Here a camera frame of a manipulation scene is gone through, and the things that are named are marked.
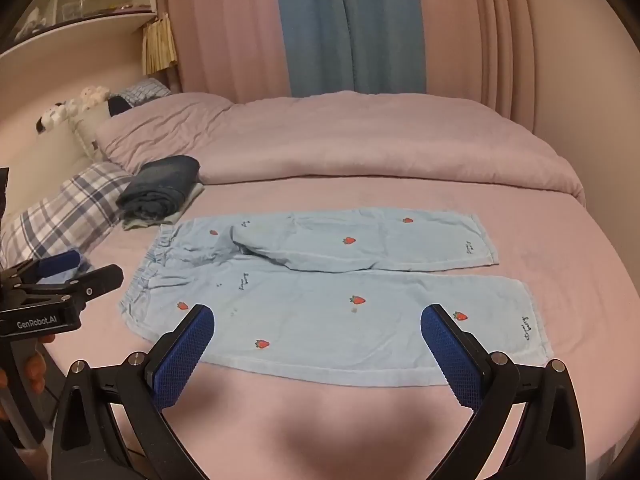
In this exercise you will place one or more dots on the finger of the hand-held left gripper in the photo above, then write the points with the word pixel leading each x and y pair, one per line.
pixel 60 261
pixel 100 282

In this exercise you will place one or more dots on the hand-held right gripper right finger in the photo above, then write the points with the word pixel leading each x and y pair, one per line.
pixel 450 355

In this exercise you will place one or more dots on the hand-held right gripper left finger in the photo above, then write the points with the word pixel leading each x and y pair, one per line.
pixel 182 355

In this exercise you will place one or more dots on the light blue strawberry pants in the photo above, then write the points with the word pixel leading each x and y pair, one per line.
pixel 310 320

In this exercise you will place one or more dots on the person's left hand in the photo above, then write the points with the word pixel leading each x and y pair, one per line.
pixel 36 367

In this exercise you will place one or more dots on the plaid pillow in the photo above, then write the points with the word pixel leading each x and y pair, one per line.
pixel 65 210

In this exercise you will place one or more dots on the folded light green cloth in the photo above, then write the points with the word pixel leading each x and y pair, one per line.
pixel 182 207

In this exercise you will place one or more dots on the folded dark blue jeans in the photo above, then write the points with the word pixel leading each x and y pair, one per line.
pixel 160 185

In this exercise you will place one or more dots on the bed with pink sheet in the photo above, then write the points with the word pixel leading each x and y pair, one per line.
pixel 350 420

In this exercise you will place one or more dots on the white pillow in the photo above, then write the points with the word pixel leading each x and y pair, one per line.
pixel 92 132

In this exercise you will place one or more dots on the black and white plush toy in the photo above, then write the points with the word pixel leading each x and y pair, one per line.
pixel 54 116

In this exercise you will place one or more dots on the pink pillow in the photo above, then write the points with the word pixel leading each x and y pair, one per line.
pixel 160 130

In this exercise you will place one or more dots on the beige bed headboard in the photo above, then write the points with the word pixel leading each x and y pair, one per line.
pixel 50 75

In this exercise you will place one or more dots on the blue checked cushion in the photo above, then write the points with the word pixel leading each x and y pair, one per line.
pixel 145 91

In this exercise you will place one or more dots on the pink duvet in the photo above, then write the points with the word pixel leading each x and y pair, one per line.
pixel 375 140

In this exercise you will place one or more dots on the yellow curtain tassel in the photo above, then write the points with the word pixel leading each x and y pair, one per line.
pixel 160 45

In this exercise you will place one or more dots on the pink curtain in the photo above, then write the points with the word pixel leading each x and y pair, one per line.
pixel 225 30
pixel 475 35

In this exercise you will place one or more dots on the blue curtain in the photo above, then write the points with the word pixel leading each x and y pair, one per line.
pixel 350 25

